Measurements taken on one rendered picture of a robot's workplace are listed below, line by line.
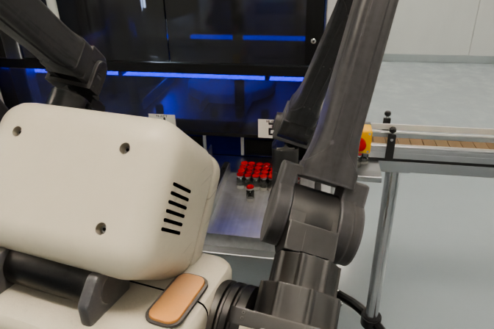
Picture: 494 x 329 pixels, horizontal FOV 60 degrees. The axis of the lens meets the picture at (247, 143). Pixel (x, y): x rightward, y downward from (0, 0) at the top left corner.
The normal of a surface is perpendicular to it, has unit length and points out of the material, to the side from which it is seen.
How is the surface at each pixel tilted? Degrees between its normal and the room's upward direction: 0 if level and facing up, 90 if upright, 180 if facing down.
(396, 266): 0
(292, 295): 37
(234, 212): 0
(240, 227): 0
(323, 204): 29
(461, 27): 90
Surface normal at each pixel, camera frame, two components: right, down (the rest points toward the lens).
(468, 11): -0.17, 0.44
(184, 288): 0.03, -0.95
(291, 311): -0.22, -0.46
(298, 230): 0.15, -0.38
